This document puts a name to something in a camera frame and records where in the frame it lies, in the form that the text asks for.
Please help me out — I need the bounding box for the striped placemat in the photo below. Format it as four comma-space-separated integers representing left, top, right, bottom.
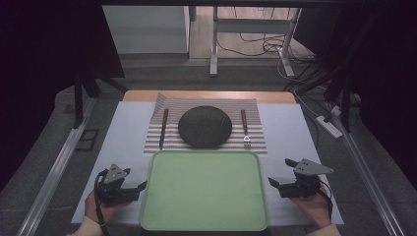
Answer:
143, 91, 268, 156

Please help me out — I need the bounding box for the black floor frame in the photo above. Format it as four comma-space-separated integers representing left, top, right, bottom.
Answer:
75, 129, 100, 152

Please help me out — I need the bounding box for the brown-handled fork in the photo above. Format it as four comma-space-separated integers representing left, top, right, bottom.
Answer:
240, 108, 253, 148

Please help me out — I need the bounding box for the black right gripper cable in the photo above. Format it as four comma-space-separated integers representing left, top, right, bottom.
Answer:
318, 180, 334, 220

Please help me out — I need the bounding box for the dark curtain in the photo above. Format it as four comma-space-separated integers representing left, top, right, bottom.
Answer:
293, 0, 417, 186
0, 0, 126, 193

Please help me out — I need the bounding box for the white power strip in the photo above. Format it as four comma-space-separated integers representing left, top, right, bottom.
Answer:
315, 114, 344, 140

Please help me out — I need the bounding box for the black metal stand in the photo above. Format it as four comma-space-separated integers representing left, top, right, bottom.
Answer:
294, 62, 354, 134
72, 67, 130, 130

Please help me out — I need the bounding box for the person's right hand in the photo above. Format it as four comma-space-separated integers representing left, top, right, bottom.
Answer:
289, 185, 332, 229

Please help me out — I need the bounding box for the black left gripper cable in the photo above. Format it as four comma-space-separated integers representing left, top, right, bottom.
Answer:
93, 168, 112, 236

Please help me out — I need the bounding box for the person's left hand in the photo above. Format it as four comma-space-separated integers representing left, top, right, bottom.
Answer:
85, 189, 133, 225

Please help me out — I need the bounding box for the bundle of floor cables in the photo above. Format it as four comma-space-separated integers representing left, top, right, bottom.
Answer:
215, 7, 328, 92

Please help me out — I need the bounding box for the white desk frame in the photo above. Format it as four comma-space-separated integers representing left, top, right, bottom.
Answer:
208, 5, 303, 79

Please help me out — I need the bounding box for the dark round plate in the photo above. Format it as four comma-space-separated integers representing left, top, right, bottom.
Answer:
177, 105, 233, 149

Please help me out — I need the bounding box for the white table cover sheet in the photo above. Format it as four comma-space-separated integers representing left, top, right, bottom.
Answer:
71, 100, 345, 227

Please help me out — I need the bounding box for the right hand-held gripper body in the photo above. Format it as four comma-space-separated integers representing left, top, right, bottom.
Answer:
278, 158, 335, 200

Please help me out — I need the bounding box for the brown-handled table knife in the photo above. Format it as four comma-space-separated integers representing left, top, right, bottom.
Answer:
158, 108, 170, 151

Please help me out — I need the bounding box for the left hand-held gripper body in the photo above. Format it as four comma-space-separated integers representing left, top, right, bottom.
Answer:
94, 163, 141, 207

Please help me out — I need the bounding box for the white cabinet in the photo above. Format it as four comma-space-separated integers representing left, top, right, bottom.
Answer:
101, 4, 192, 55

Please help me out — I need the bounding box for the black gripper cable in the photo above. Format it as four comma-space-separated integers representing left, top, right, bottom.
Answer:
93, 168, 112, 236
318, 180, 334, 220

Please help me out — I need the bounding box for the green plastic tray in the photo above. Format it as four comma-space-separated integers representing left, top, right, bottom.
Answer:
140, 149, 270, 232

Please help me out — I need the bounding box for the metal floor rail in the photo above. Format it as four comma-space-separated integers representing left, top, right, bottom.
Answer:
15, 95, 98, 236
327, 101, 407, 236

